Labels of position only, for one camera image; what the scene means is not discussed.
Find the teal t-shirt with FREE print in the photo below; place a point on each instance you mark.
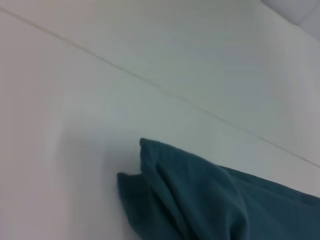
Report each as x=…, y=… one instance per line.
x=212, y=200

